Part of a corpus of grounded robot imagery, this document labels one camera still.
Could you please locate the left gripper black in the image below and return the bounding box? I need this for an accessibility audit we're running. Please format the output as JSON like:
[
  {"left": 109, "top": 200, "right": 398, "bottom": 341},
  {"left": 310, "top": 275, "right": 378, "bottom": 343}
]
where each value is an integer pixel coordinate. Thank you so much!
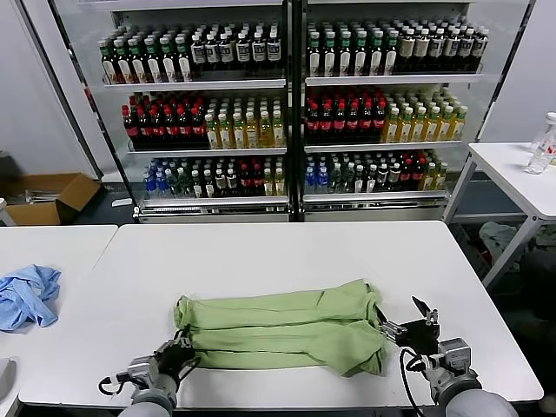
[{"left": 156, "top": 329, "right": 196, "bottom": 377}]

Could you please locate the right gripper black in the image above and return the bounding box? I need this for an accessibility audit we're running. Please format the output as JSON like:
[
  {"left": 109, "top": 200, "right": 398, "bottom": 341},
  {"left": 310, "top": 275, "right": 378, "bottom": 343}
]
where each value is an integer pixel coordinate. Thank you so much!
[{"left": 374, "top": 296, "right": 440, "bottom": 355}]

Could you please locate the light green t-shirt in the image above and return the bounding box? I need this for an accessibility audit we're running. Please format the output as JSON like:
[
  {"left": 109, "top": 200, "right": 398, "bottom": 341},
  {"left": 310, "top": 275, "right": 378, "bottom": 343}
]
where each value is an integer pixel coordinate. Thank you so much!
[{"left": 173, "top": 279, "right": 390, "bottom": 378}]

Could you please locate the beverage display cabinet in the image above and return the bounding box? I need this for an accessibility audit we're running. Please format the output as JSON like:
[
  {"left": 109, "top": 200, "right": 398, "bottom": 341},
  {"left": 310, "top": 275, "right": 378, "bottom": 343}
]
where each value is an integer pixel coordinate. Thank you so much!
[
  {"left": 293, "top": 0, "right": 488, "bottom": 224},
  {"left": 109, "top": 0, "right": 295, "bottom": 225}
]

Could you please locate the grey garment pile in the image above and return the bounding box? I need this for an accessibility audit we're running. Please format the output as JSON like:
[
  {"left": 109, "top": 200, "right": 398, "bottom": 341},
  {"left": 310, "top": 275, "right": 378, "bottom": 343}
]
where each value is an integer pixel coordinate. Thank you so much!
[{"left": 479, "top": 221, "right": 532, "bottom": 273}]

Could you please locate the white cabinet shelf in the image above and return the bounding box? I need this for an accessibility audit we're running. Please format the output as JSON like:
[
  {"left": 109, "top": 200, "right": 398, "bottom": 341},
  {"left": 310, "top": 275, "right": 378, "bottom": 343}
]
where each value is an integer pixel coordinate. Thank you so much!
[
  {"left": 136, "top": 195, "right": 289, "bottom": 210},
  {"left": 303, "top": 141, "right": 465, "bottom": 155},
  {"left": 301, "top": 191, "right": 449, "bottom": 205},
  {"left": 101, "top": 78, "right": 287, "bottom": 92},
  {"left": 125, "top": 147, "right": 287, "bottom": 158},
  {"left": 304, "top": 73, "right": 486, "bottom": 87}
]

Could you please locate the black bulky object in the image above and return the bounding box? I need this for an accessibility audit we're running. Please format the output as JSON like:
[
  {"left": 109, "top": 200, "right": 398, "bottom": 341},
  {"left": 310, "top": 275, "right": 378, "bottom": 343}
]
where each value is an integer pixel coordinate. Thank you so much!
[{"left": 516, "top": 250, "right": 556, "bottom": 321}]

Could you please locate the small red cap cola bottle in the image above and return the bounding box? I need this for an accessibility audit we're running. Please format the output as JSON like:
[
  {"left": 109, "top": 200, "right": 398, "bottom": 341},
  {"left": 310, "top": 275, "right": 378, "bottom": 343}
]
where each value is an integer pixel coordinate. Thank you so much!
[
  {"left": 236, "top": 163, "right": 252, "bottom": 197},
  {"left": 412, "top": 159, "right": 427, "bottom": 193},
  {"left": 400, "top": 159, "right": 414, "bottom": 193},
  {"left": 249, "top": 163, "right": 264, "bottom": 197}
]

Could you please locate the crumpled light blue shirt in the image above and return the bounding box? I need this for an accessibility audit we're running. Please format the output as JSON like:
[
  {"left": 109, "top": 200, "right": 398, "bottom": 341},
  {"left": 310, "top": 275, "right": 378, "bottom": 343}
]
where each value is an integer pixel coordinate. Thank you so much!
[{"left": 0, "top": 263, "right": 63, "bottom": 334}]

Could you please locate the white side table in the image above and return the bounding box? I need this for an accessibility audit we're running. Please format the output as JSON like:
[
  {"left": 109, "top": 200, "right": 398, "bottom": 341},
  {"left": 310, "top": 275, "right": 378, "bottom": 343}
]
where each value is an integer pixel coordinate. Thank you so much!
[{"left": 442, "top": 142, "right": 556, "bottom": 290}]

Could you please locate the open brown cardboard box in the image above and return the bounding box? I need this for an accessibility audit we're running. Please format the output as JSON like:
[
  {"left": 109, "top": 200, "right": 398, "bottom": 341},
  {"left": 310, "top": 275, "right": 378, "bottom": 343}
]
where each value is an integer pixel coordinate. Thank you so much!
[{"left": 0, "top": 172, "right": 102, "bottom": 227}]

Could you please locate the clear plastic water bottle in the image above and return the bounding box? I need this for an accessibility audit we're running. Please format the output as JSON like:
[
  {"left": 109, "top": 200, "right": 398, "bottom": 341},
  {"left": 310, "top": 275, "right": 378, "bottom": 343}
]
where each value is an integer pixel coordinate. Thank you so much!
[{"left": 526, "top": 146, "right": 553, "bottom": 175}]

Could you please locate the clear bottle with red label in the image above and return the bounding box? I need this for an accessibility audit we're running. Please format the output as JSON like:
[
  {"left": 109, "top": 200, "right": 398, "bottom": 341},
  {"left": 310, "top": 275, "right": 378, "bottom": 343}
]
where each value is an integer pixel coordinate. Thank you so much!
[{"left": 532, "top": 111, "right": 556, "bottom": 153}]

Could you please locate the glass cabinet door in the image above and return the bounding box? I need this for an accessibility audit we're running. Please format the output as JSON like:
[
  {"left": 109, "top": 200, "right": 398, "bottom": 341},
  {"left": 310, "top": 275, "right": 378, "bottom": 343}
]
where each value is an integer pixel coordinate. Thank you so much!
[
  {"left": 445, "top": 0, "right": 538, "bottom": 207},
  {"left": 17, "top": 0, "right": 138, "bottom": 215}
]

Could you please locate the green cap dark bottle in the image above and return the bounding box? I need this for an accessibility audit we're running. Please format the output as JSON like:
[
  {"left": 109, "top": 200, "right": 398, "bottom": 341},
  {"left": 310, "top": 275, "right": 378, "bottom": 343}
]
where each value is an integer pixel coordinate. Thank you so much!
[
  {"left": 383, "top": 29, "right": 401, "bottom": 76},
  {"left": 353, "top": 30, "right": 370, "bottom": 77},
  {"left": 113, "top": 38, "right": 134, "bottom": 85},
  {"left": 368, "top": 30, "right": 386, "bottom": 77},
  {"left": 336, "top": 30, "right": 354, "bottom": 78},
  {"left": 143, "top": 36, "right": 163, "bottom": 83},
  {"left": 306, "top": 31, "right": 323, "bottom": 78},
  {"left": 321, "top": 31, "right": 338, "bottom": 78},
  {"left": 97, "top": 39, "right": 119, "bottom": 85},
  {"left": 158, "top": 36, "right": 178, "bottom": 83},
  {"left": 128, "top": 37, "right": 149, "bottom": 84},
  {"left": 174, "top": 35, "right": 193, "bottom": 83}
]

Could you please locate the white cap beige label bottle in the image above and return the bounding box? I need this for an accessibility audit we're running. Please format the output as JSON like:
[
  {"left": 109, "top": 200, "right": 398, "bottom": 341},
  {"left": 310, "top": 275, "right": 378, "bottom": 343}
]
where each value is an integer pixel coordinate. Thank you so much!
[
  {"left": 398, "top": 28, "right": 415, "bottom": 72},
  {"left": 444, "top": 27, "right": 460, "bottom": 72},
  {"left": 472, "top": 28, "right": 490, "bottom": 72},
  {"left": 458, "top": 27, "right": 476, "bottom": 72},
  {"left": 414, "top": 28, "right": 431, "bottom": 72},
  {"left": 428, "top": 28, "right": 446, "bottom": 72}
]

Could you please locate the white cap blue label bottle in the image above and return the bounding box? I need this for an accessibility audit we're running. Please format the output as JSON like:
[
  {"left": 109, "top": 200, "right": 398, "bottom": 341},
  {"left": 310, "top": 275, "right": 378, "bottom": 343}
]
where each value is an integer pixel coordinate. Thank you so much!
[
  {"left": 250, "top": 30, "right": 267, "bottom": 69},
  {"left": 235, "top": 31, "right": 251, "bottom": 69},
  {"left": 217, "top": 32, "right": 235, "bottom": 70},
  {"left": 189, "top": 34, "right": 206, "bottom": 71},
  {"left": 203, "top": 33, "right": 220, "bottom": 70},
  {"left": 265, "top": 28, "right": 281, "bottom": 68}
]

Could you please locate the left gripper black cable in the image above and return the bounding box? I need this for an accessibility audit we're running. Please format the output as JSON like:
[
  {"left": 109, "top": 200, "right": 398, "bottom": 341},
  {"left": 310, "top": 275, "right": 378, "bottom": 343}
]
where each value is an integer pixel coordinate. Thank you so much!
[{"left": 175, "top": 356, "right": 202, "bottom": 384}]

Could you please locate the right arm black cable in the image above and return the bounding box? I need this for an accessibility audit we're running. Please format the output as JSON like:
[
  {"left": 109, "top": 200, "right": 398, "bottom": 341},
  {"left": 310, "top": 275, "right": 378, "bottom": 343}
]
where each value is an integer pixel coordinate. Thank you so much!
[{"left": 399, "top": 347, "right": 429, "bottom": 412}]

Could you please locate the left wrist grey camera box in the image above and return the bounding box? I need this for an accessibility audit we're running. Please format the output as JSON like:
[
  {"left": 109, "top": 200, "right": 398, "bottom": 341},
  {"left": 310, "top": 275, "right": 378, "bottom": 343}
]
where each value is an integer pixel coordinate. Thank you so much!
[{"left": 128, "top": 354, "right": 160, "bottom": 383}]

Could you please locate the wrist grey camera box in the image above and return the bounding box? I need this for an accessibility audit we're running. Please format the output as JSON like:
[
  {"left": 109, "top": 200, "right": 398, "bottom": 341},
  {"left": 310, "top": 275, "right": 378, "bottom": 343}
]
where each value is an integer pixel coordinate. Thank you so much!
[
  {"left": 128, "top": 354, "right": 160, "bottom": 383},
  {"left": 436, "top": 337, "right": 473, "bottom": 370}
]

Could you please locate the right wrist grey camera box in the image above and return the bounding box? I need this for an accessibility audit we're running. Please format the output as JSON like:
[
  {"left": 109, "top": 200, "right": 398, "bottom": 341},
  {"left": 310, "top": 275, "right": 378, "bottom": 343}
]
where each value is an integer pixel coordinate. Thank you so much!
[{"left": 436, "top": 337, "right": 473, "bottom": 370}]

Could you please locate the left camera black cable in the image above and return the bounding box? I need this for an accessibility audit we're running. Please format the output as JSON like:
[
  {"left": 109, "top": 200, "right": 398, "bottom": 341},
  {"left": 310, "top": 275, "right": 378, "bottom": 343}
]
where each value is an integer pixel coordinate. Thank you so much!
[{"left": 98, "top": 375, "right": 131, "bottom": 397}]

